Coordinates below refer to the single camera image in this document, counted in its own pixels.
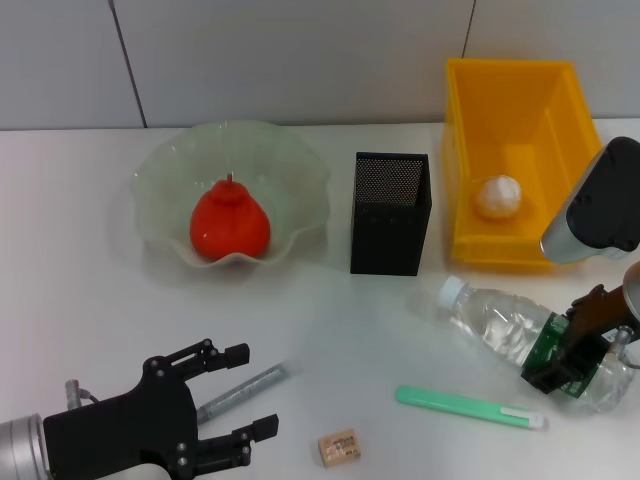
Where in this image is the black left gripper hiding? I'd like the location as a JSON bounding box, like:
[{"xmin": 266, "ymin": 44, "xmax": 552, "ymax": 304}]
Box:
[{"xmin": 42, "ymin": 338, "xmax": 280, "ymax": 480}]

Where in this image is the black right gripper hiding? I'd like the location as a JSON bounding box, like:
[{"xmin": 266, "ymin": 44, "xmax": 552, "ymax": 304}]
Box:
[{"xmin": 519, "ymin": 284, "xmax": 639, "ymax": 397}]

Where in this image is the clear water bottle green label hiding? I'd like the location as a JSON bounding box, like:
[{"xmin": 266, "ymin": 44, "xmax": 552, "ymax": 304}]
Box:
[{"xmin": 437, "ymin": 275, "xmax": 636, "ymax": 414}]

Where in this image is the white paper ball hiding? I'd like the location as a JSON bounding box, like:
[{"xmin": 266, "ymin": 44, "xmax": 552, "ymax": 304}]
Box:
[{"xmin": 473, "ymin": 174, "xmax": 524, "ymax": 220}]

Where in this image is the red pear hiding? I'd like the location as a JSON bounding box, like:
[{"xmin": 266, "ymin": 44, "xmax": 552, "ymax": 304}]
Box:
[{"xmin": 189, "ymin": 172, "xmax": 273, "ymax": 261}]

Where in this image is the silver marker pen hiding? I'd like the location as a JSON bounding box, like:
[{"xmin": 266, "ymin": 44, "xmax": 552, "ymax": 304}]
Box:
[{"xmin": 196, "ymin": 362, "xmax": 292, "ymax": 426}]

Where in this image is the black mesh pen holder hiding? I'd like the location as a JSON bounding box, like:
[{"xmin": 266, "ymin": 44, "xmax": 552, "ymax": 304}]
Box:
[{"xmin": 349, "ymin": 152, "xmax": 433, "ymax": 276}]

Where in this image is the translucent green wavy glass plate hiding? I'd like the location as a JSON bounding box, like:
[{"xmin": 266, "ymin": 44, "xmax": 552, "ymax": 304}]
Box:
[{"xmin": 130, "ymin": 119, "xmax": 333, "ymax": 271}]

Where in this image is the yellow plastic storage bin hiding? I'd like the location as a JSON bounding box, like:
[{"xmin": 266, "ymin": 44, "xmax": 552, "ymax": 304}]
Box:
[{"xmin": 442, "ymin": 57, "xmax": 604, "ymax": 266}]

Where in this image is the right gripper cable with connector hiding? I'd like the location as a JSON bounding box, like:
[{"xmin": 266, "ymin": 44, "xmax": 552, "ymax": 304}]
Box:
[{"xmin": 604, "ymin": 324, "xmax": 640, "ymax": 371}]

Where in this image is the gripper cable with connector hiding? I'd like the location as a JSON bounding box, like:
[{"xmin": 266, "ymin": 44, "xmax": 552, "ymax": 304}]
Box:
[
  {"xmin": 604, "ymin": 324, "xmax": 640, "ymax": 371},
  {"xmin": 63, "ymin": 379, "xmax": 101, "ymax": 414}
]

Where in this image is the left gripper cable with connector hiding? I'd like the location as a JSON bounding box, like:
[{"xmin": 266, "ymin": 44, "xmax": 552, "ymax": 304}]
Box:
[{"xmin": 63, "ymin": 379, "xmax": 101, "ymax": 414}]

